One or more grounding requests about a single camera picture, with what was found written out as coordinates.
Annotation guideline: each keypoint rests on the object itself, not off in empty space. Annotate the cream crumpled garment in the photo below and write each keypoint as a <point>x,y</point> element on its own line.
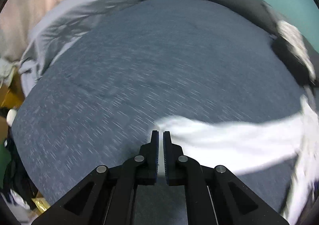
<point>296,45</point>

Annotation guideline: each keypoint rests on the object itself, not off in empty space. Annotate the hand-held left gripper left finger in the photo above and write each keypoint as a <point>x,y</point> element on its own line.
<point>155,155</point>

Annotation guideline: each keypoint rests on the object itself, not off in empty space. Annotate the white round object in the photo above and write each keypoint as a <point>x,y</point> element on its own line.
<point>11,116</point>

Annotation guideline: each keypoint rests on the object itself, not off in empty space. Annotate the white long-sleeve shirt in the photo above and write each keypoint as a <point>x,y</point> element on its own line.
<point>224,140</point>

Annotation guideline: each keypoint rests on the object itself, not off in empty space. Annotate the light grey blanket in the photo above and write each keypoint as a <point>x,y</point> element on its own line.
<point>87,8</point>

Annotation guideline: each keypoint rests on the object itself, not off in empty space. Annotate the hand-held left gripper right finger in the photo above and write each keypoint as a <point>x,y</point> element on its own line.
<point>166,157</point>

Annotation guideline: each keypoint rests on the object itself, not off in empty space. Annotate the bed with blue patterned sheet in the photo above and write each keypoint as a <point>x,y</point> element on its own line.
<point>149,65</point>

